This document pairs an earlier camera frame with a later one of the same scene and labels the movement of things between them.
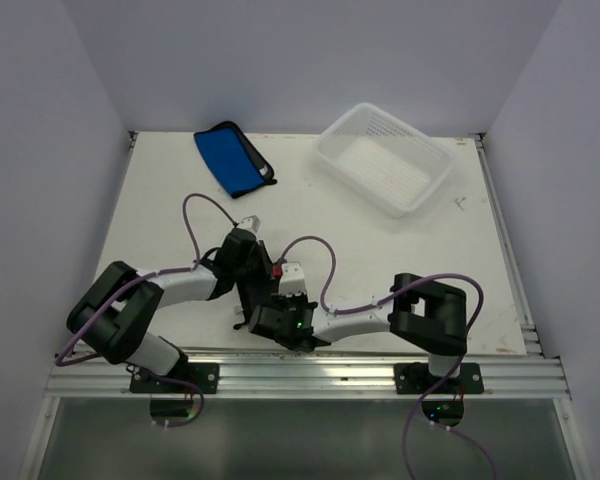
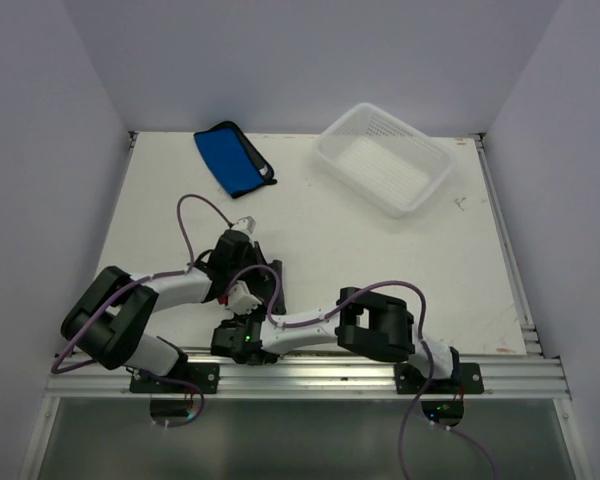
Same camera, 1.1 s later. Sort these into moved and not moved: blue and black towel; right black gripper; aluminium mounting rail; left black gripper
Moved: right black gripper
Not moved: aluminium mounting rail; left black gripper; blue and black towel
